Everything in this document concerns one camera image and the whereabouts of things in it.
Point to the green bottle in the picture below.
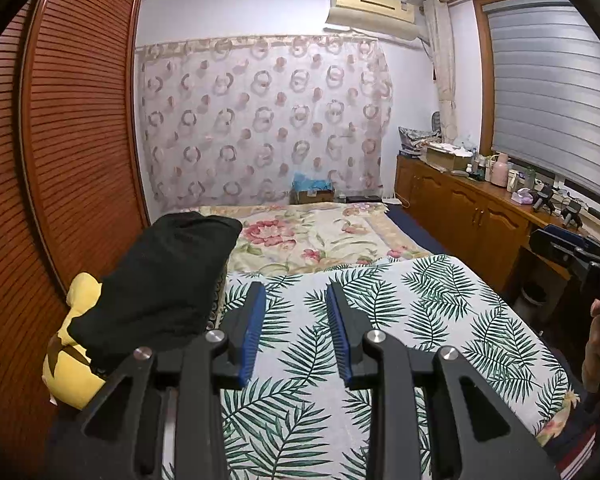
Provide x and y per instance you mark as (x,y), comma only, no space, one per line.
(529,178)

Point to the grey window blind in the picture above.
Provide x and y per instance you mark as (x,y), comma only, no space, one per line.
(550,90)

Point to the pink thermos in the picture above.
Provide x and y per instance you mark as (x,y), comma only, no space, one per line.
(498,171)

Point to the yellow plush toy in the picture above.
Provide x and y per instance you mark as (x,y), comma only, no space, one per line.
(75,375)

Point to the open cardboard box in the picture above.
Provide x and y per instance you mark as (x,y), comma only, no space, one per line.
(447,159)

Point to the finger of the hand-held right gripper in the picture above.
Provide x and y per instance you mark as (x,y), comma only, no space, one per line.
(552,250)
(565,233)

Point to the black printed t-shirt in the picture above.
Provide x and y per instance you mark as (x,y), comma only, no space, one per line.
(160,285)

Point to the purple tissue pack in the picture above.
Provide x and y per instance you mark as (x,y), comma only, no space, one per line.
(522,196)

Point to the person's dark striped clothing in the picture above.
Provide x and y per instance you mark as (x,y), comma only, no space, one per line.
(575,455)

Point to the beige window curtain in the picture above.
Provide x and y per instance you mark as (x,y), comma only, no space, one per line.
(442,60)

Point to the black flat box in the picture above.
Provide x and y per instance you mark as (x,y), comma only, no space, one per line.
(363,198)

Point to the grey trash bin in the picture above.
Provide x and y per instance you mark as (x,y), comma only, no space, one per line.
(532,300)

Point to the circle patterned curtain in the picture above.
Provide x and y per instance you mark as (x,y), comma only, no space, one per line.
(260,125)

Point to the palm leaf print sheet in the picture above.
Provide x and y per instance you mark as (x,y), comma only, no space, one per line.
(430,320)

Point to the wooden sideboard cabinet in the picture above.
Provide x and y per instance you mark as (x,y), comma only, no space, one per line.
(460,210)

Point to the wall air conditioner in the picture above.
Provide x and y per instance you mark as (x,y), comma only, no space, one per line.
(370,5)

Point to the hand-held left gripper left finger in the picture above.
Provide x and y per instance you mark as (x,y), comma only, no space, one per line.
(252,335)

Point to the floral blanket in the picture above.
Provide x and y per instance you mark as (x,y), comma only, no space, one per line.
(300,235)

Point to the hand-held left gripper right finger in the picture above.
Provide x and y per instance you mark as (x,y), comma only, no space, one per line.
(337,335)

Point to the black mini tripod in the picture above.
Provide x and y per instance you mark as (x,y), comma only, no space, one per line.
(571,214)
(544,199)

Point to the navy bed sheet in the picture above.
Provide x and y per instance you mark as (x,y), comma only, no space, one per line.
(415,230)

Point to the wooden louvered wardrobe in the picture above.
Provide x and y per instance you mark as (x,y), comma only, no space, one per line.
(80,135)

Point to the small desk fan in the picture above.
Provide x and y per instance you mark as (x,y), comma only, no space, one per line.
(436,122)

